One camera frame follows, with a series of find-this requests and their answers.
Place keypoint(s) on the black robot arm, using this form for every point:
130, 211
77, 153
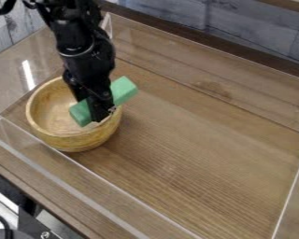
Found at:
64, 15

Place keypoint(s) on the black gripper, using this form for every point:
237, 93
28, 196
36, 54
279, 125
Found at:
88, 56

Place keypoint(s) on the clear acrylic corner bracket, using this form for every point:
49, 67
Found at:
107, 24

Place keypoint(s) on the wooden bowl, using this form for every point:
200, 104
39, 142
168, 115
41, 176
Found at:
55, 127

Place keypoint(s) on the clear acrylic tray wall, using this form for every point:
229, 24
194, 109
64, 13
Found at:
202, 165

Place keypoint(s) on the green rectangular block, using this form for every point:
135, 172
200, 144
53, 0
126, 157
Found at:
123, 88

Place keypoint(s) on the black metal table bracket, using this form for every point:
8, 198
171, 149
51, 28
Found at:
33, 226

